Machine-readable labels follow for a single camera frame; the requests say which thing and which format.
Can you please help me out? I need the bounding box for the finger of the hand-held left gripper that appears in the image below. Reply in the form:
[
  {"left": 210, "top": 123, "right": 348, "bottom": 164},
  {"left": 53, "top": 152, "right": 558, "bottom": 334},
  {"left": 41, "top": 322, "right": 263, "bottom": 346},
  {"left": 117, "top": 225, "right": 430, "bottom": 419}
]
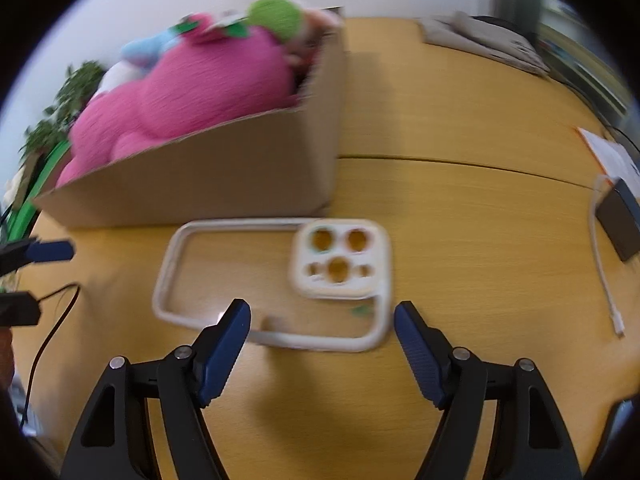
[
  {"left": 0, "top": 239, "right": 76, "bottom": 276},
  {"left": 0, "top": 291, "right": 42, "bottom": 327}
]

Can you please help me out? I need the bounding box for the thin black cable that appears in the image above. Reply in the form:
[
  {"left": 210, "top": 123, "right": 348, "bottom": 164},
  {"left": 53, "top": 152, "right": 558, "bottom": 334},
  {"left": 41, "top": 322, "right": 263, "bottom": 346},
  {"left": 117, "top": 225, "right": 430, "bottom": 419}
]
[{"left": 20, "top": 284, "right": 82, "bottom": 426}]

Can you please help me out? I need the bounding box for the small potted green plant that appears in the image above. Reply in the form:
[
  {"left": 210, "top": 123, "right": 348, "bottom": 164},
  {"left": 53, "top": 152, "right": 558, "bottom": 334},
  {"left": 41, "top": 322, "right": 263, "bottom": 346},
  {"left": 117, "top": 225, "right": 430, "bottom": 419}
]
[{"left": 20, "top": 117, "right": 71, "bottom": 161}]

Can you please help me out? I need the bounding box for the large potted green plant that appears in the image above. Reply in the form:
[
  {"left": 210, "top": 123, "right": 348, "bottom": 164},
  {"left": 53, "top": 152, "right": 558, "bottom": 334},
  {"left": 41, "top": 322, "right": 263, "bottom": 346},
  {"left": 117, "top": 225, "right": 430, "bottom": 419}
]
[{"left": 50, "top": 60, "right": 108, "bottom": 126}]

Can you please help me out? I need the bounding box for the grey cloth bag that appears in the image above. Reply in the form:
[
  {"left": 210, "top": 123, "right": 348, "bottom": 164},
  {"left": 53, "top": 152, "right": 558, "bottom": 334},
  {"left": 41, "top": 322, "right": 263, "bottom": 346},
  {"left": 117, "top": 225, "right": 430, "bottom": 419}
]
[{"left": 417, "top": 10, "right": 553, "bottom": 78}]

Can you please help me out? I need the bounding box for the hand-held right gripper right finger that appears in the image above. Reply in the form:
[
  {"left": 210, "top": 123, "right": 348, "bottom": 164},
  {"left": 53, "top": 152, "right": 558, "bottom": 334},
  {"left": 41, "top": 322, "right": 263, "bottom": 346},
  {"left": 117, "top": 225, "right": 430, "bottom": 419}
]
[{"left": 394, "top": 301, "right": 583, "bottom": 480}]

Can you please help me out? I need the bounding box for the small white plush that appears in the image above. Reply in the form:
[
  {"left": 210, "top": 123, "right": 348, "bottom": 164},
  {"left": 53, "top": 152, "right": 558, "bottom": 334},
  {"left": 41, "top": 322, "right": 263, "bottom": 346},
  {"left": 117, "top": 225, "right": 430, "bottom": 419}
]
[{"left": 5, "top": 167, "right": 26, "bottom": 206}]

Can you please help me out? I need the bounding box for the teal plush toy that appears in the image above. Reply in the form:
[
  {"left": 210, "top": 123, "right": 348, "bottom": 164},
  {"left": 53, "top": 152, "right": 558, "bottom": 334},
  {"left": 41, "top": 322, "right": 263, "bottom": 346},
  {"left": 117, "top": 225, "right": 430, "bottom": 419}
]
[{"left": 120, "top": 27, "right": 181, "bottom": 68}]

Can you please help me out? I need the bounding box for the black power bank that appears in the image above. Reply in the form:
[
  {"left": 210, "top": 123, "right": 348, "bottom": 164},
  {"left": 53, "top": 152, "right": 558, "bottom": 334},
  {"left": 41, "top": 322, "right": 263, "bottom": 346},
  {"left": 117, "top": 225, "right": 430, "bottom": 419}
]
[{"left": 600, "top": 177, "right": 640, "bottom": 262}]

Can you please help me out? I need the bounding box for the light pink plush pig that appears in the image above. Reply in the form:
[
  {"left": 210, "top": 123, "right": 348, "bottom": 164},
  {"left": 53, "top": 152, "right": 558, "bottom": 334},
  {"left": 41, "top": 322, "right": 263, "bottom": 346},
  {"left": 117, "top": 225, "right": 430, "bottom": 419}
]
[{"left": 285, "top": 7, "right": 346, "bottom": 68}]

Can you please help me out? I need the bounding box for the cardboard box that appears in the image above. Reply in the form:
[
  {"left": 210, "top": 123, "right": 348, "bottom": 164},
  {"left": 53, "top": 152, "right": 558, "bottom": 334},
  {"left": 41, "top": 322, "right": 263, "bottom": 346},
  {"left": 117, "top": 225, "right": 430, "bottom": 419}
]
[{"left": 32, "top": 6, "right": 347, "bottom": 228}]

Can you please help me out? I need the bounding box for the white charging cable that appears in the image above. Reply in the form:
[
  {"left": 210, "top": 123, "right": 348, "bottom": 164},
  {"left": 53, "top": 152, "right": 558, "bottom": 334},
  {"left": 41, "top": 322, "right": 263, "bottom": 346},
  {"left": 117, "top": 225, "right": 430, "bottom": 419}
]
[{"left": 589, "top": 175, "right": 627, "bottom": 337}]

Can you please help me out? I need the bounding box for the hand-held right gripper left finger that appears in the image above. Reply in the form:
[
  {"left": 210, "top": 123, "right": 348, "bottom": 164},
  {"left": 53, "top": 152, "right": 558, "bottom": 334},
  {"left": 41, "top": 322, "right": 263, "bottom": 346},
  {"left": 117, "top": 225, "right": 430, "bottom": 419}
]
[{"left": 60, "top": 298, "right": 252, "bottom": 480}]

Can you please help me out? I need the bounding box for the green plush toy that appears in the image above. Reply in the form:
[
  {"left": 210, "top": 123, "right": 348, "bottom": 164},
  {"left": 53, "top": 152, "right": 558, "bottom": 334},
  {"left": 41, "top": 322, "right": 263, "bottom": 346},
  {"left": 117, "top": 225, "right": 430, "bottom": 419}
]
[{"left": 245, "top": 0, "right": 307, "bottom": 41}]

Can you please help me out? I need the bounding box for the pink plush bear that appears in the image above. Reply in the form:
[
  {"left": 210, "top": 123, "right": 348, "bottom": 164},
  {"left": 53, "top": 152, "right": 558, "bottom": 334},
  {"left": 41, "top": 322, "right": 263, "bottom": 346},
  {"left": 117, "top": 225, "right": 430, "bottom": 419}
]
[{"left": 55, "top": 12, "right": 301, "bottom": 188}]

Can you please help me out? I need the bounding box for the white phone case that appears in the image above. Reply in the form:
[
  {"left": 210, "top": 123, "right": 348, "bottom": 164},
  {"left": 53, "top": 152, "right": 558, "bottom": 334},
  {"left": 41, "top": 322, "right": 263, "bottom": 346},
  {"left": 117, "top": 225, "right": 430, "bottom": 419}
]
[{"left": 152, "top": 217, "right": 393, "bottom": 353}]

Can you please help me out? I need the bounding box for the white plush toy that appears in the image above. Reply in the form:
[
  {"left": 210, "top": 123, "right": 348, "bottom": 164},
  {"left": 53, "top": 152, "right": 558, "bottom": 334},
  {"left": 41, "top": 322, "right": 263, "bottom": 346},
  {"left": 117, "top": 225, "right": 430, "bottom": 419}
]
[{"left": 95, "top": 60, "right": 146, "bottom": 96}]

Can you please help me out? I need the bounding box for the white paper sheet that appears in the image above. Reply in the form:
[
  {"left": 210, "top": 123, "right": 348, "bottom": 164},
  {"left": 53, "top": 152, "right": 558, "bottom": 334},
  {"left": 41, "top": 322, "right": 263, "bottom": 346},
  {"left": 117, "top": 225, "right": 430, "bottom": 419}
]
[{"left": 577, "top": 126, "right": 640, "bottom": 191}]

